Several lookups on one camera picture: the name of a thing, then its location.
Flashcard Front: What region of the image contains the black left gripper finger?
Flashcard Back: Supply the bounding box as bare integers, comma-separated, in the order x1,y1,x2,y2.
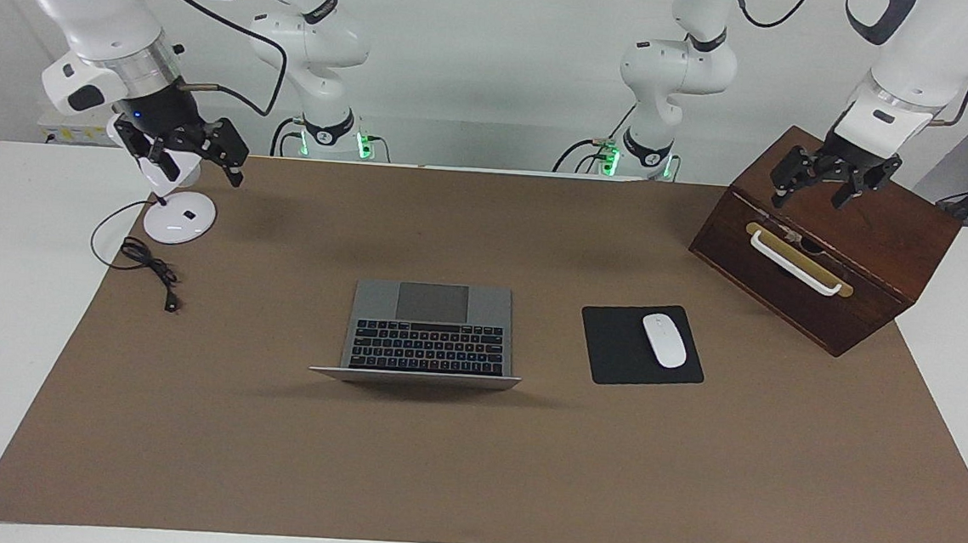
768,143,830,212
831,151,903,214

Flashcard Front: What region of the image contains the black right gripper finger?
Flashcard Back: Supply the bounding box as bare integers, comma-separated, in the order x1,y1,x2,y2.
175,114,253,189
110,118,187,184

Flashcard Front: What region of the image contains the grey aluminium laptop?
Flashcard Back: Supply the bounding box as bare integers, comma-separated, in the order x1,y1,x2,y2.
308,274,529,394

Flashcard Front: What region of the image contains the dark brown wooden box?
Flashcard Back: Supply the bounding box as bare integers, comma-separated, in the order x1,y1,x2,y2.
682,119,968,366

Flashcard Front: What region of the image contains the white desk lamp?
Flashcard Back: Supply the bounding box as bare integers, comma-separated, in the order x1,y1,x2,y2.
99,111,224,247

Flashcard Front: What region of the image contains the white computer mouse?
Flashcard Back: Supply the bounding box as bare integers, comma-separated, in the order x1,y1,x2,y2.
638,313,691,370

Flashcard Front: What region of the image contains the black mouse pad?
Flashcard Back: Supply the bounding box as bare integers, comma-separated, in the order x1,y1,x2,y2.
576,299,710,393

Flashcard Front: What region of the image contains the brown table mat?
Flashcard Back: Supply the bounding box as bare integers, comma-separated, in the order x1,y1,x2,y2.
0,135,968,543

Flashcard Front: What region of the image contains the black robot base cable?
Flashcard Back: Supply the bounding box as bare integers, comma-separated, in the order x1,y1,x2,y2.
552,98,637,178
269,115,304,158

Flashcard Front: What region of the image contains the white wall power strip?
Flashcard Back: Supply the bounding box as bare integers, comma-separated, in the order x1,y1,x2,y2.
37,111,119,149

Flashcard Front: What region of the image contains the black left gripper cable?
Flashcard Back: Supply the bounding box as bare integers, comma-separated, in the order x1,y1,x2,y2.
927,66,968,132

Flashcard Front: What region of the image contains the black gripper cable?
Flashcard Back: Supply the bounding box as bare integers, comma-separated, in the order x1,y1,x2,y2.
927,66,968,132
116,0,292,120

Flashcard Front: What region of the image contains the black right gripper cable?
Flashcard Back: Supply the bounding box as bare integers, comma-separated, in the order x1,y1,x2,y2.
116,0,292,120

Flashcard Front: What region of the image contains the white box handle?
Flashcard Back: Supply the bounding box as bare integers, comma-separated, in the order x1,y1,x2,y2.
745,229,846,297

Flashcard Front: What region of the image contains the black lamp power cable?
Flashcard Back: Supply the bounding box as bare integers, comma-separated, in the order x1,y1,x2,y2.
86,195,193,316

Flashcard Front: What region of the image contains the brass handle plate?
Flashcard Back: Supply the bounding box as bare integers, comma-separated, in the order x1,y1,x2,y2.
741,221,859,299

